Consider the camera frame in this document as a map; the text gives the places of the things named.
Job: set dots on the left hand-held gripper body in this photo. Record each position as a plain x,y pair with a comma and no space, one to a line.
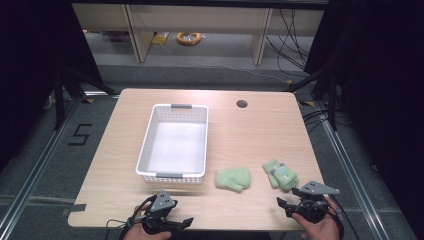
161,203

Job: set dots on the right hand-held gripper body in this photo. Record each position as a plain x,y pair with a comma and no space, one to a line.
313,208

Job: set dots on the green glove with monster face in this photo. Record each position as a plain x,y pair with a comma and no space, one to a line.
283,175

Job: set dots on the white perforated plastic basket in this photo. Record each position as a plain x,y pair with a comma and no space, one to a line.
176,146

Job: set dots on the plain green knitted glove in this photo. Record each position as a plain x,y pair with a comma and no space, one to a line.
233,178

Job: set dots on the person's right hand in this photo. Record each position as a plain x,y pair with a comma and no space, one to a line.
321,230

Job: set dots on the person's left hand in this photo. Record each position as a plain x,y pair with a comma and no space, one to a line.
143,236

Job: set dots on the grey tape strip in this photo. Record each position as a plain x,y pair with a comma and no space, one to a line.
75,208

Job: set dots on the black metal stand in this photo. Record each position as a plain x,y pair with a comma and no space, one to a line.
331,100
59,100

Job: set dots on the black round table grommet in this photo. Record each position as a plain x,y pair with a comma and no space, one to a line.
242,103

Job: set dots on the black curtain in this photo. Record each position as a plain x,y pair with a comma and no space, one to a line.
383,83
33,66

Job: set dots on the yellow packet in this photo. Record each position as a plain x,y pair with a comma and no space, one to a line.
160,38

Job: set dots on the beige wooden shelf unit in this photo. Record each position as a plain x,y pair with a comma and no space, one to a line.
140,36

